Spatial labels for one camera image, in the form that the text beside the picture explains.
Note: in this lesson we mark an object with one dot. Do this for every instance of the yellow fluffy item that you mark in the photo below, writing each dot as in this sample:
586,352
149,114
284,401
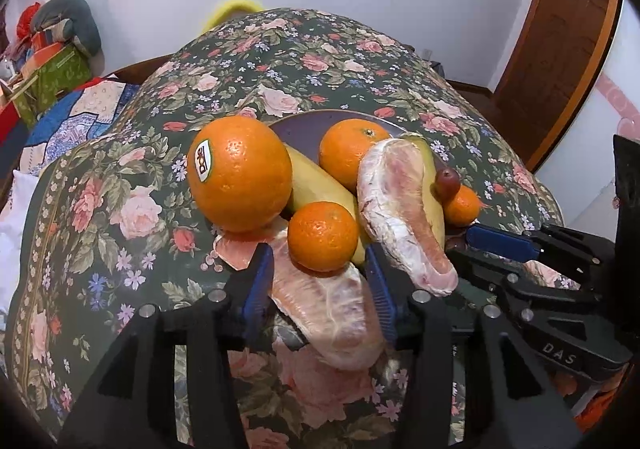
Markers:
230,9

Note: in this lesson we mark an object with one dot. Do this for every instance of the red fluffy item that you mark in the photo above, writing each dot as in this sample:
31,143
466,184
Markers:
27,16

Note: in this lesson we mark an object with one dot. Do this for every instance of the white cloth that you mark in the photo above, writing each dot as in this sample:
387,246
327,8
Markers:
15,219

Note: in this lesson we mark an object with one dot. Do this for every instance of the grey pillow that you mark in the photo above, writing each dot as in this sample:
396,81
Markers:
75,14

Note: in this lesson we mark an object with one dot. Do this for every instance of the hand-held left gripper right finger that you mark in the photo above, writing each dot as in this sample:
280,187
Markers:
382,299

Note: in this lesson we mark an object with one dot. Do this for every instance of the blue patchwork quilt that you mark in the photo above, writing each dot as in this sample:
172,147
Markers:
75,119

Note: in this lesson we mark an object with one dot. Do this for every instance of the person's right forearm orange sleeve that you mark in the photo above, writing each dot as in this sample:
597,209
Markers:
597,406

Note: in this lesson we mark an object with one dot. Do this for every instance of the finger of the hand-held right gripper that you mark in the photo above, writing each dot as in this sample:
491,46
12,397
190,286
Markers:
500,241
480,264

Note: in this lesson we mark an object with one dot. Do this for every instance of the green box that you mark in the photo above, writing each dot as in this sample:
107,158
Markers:
60,74

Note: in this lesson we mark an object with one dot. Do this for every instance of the pink pomelo peel scrap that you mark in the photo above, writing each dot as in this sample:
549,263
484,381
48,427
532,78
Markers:
237,251

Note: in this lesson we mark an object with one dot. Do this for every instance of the orange box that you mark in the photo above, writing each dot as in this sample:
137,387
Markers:
52,50

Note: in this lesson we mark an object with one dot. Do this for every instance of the dark bag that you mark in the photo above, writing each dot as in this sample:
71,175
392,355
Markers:
436,67

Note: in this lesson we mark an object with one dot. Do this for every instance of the dark purple round plate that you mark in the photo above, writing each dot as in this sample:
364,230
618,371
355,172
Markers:
305,134

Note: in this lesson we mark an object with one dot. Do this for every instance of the brown wooden door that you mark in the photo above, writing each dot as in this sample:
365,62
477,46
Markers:
560,44

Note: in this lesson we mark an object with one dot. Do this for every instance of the red box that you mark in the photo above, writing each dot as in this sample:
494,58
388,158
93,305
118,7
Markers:
7,124

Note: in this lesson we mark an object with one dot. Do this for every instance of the small mandarin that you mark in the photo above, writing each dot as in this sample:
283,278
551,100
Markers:
322,236
465,209

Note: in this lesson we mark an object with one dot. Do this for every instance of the peeled pomelo segment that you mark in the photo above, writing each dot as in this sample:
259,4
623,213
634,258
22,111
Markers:
400,219
330,319

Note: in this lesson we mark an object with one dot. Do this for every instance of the large orange with sticker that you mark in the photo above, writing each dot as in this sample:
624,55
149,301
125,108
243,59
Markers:
250,179

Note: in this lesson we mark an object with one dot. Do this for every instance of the yellow banana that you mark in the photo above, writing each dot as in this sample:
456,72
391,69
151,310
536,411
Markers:
429,159
310,184

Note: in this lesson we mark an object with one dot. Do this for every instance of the wooden bed frame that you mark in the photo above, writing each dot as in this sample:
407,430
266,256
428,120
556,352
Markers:
145,64

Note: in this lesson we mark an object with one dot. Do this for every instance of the red date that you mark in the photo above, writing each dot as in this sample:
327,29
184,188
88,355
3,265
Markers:
446,181

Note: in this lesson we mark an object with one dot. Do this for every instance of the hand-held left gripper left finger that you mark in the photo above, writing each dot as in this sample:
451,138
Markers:
257,286

